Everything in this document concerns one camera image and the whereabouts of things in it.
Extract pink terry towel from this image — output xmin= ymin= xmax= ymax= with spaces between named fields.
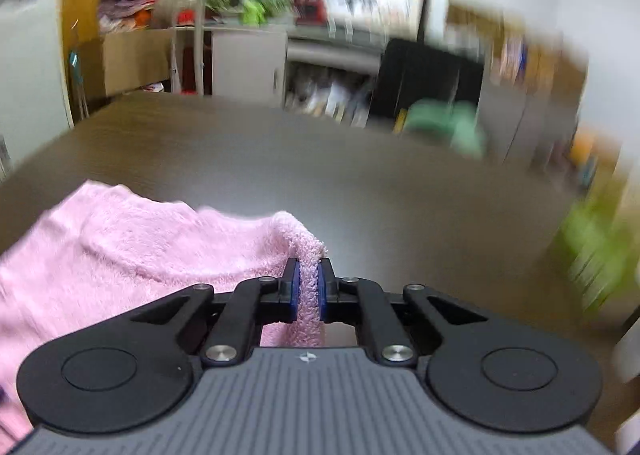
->
xmin=1 ymin=181 xmax=326 ymax=451

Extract green cloth on chair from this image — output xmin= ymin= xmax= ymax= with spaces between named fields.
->
xmin=401 ymin=99 xmax=487 ymax=160

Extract low grey counter cabinet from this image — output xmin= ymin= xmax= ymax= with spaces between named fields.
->
xmin=210 ymin=27 xmax=577 ymax=168

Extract black office chair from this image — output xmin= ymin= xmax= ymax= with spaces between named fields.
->
xmin=369 ymin=38 xmax=485 ymax=119

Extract large cardboard box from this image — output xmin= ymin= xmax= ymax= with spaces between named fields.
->
xmin=79 ymin=30 xmax=171 ymax=100

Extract cardboard boxes on counter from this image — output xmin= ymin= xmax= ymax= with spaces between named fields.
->
xmin=445 ymin=0 xmax=588 ymax=103

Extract red blender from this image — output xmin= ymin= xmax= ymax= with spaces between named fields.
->
xmin=294 ymin=0 xmax=328 ymax=26

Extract grey filing cabinet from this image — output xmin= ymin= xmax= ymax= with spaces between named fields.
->
xmin=0 ymin=0 xmax=73 ymax=178

